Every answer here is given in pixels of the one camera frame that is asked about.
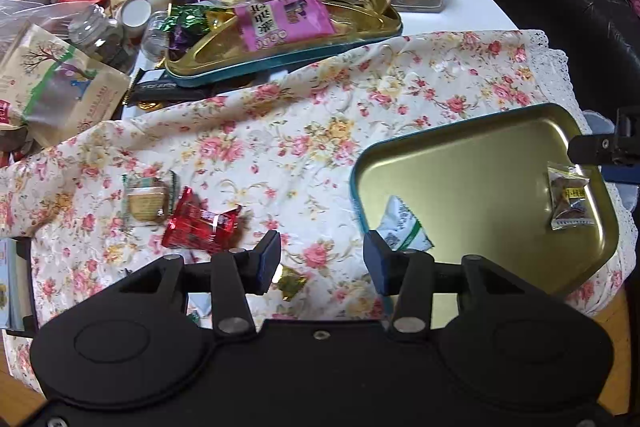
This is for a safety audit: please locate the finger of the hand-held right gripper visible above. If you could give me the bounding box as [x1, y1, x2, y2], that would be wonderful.
[567, 134, 618, 164]

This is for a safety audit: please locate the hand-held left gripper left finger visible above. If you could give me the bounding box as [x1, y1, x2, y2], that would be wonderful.
[107, 230, 282, 341]

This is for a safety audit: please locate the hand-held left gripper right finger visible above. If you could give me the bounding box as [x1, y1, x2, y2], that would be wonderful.
[363, 231, 538, 342]

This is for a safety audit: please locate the small gold foil candy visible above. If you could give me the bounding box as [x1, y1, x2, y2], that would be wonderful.
[272, 266, 308, 303]

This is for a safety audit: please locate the white snack packet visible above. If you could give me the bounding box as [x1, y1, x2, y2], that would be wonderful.
[376, 196, 433, 253]

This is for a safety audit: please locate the clear brown snack packet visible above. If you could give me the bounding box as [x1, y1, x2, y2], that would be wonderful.
[546, 162, 592, 232]

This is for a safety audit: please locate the red foil candy packet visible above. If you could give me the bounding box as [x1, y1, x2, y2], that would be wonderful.
[161, 187, 243, 255]

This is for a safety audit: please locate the gold tin tray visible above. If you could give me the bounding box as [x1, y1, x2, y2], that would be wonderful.
[350, 103, 621, 303]

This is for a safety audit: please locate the clear cookie packet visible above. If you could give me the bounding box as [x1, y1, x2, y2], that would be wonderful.
[122, 172, 182, 224]

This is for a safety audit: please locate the gold tin full of snacks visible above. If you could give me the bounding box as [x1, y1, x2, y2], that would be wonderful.
[164, 0, 403, 88]

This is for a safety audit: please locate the floral tablecloth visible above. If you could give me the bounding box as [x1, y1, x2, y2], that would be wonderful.
[0, 29, 626, 388]

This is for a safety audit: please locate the black leather sofa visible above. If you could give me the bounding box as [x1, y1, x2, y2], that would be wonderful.
[457, 0, 640, 118]

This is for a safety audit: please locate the black flat packet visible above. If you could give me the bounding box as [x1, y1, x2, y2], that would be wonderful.
[122, 79, 216, 108]

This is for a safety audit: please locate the pink snack packet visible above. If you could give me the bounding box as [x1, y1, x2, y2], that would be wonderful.
[234, 0, 335, 52]

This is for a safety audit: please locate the green foil candy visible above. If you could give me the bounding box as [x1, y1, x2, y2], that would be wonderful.
[167, 4, 211, 38]

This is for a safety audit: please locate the light blue box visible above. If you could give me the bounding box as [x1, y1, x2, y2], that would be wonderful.
[0, 237, 38, 333]

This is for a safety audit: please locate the kraft paper bag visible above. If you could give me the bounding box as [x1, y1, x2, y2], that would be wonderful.
[0, 24, 132, 148]

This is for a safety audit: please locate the white round cap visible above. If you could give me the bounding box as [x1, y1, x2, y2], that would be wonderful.
[120, 0, 152, 38]

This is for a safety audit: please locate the small glass jar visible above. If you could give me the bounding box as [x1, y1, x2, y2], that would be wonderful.
[67, 4, 133, 70]

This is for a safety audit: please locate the clear plastic bag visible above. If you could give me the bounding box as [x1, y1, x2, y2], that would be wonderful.
[0, 0, 96, 52]

